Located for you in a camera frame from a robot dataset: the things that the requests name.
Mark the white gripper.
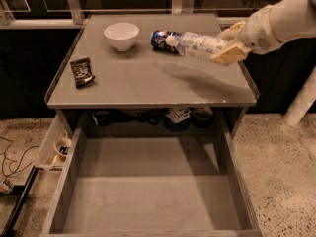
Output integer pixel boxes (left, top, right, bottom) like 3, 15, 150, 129
211, 6, 282, 65

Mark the blue plastic bottle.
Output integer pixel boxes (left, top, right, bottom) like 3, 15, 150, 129
166, 32, 228, 62

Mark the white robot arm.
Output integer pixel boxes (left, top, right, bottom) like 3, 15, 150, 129
211, 0, 316, 65

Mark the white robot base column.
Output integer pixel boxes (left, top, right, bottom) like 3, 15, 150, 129
283, 66, 316, 126

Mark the grey cabinet counter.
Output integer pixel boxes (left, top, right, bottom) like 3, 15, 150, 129
45, 13, 259, 132

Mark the grey open top drawer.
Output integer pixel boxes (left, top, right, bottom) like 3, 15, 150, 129
40, 124, 263, 237

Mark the blue soda can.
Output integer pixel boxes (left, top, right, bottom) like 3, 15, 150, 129
150, 30, 181, 54

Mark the dark round container on shelf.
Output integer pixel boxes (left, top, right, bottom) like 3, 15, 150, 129
192, 107, 214, 128

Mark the white paper card on shelf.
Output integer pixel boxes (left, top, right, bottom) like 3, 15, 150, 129
166, 108, 191, 123

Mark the white ceramic bowl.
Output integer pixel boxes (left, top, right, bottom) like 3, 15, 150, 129
104, 23, 139, 52

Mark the black object on shelf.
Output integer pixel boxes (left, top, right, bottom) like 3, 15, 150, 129
92, 110, 113, 126

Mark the black snack packet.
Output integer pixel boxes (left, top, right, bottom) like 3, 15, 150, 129
70, 58, 95, 89

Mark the white cup in bin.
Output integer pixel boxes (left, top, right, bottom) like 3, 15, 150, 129
53, 137, 71, 157

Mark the clear plastic side bin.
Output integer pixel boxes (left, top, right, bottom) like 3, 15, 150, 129
35, 116, 71, 171

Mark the black cable on floor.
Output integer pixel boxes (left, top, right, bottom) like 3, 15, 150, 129
0, 135, 40, 180

